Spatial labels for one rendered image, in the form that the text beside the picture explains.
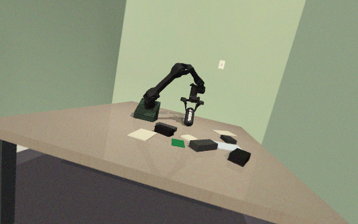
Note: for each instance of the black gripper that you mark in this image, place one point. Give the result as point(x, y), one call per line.
point(198, 102)

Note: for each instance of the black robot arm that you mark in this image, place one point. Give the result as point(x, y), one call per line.
point(177, 71)

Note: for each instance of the dark grey controller unit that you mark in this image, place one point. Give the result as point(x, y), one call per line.
point(189, 116)

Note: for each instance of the green flat rectangular card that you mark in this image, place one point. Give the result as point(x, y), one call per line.
point(177, 142)

